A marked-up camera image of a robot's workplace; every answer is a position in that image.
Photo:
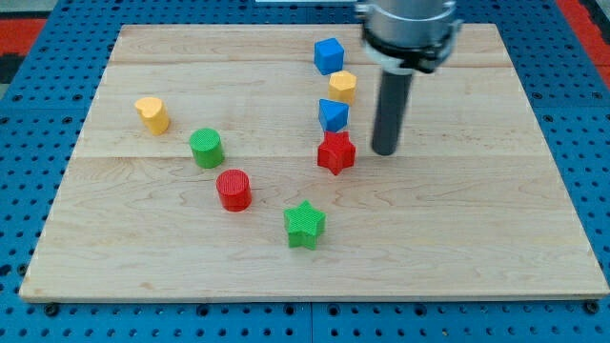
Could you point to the blue triangle block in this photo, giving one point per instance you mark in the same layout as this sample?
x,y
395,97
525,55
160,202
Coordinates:
x,y
332,115

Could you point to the green cylinder block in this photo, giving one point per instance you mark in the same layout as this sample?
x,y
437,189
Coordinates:
x,y
206,148

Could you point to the red star block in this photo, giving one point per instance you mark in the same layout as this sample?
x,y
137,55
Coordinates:
x,y
336,152

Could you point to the yellow hexagon block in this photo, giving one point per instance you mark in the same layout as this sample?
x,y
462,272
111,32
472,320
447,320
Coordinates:
x,y
342,87

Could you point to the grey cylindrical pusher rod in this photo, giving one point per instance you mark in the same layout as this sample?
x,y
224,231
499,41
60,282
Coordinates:
x,y
392,100

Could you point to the blue cube block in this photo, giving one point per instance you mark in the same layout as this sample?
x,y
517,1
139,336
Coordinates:
x,y
328,56

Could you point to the wooden board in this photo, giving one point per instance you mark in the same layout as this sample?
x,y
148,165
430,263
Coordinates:
x,y
470,207

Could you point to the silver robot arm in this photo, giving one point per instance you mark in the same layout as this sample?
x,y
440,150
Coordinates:
x,y
404,36

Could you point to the red cylinder block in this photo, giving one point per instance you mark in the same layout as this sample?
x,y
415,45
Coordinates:
x,y
234,190

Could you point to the green star block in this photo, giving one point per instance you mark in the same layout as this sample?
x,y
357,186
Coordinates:
x,y
304,224

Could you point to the yellow heart block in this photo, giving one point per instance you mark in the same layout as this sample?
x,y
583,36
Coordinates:
x,y
153,114

